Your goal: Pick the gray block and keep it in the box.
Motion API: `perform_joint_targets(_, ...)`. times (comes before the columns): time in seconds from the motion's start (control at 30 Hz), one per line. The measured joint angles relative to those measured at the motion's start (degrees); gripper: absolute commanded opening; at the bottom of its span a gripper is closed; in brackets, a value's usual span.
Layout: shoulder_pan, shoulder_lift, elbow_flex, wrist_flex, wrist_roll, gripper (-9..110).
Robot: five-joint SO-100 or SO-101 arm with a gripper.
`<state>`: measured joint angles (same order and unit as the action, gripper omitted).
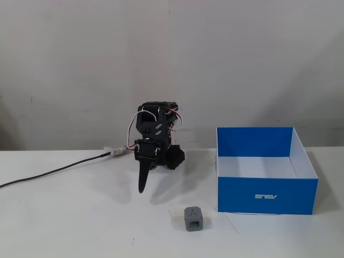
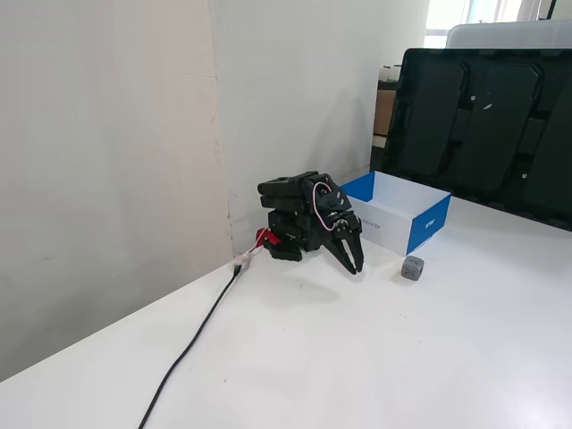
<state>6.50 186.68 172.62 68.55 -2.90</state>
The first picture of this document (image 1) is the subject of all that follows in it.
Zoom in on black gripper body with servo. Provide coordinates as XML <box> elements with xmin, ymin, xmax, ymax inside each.
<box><xmin>134</xmin><ymin>138</ymin><xmax>163</xmax><ymax>165</ymax></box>

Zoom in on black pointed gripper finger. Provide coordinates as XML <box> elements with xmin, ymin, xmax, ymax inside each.
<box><xmin>138</xmin><ymin>159</ymin><xmax>152</xmax><ymax>194</ymax></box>

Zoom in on gray 3D printed block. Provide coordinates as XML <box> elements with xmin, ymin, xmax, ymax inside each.
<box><xmin>183</xmin><ymin>206</ymin><xmax>204</xmax><ymax>233</ymax></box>

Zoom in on blue ASUS cardboard box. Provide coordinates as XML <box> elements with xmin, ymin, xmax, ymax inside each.
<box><xmin>214</xmin><ymin>126</ymin><xmax>319</xmax><ymax>216</ymax></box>

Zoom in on clear tape patch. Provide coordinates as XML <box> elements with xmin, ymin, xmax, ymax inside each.
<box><xmin>167</xmin><ymin>209</ymin><xmax>213</xmax><ymax>222</ymax></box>

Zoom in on white servo wire loop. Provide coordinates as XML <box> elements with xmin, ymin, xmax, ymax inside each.
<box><xmin>126</xmin><ymin>109</ymin><xmax>157</xmax><ymax>153</ymax></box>

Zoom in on white taped cable connector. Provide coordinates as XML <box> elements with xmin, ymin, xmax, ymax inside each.
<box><xmin>103</xmin><ymin>145</ymin><xmax>128</xmax><ymax>157</ymax></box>

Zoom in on red and white servo wires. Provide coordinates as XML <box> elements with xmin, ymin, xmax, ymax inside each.
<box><xmin>164</xmin><ymin>105</ymin><xmax>185</xmax><ymax>133</ymax></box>

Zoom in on black power cable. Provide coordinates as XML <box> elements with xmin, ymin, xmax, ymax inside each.
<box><xmin>0</xmin><ymin>152</ymin><xmax>111</xmax><ymax>189</ymax></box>

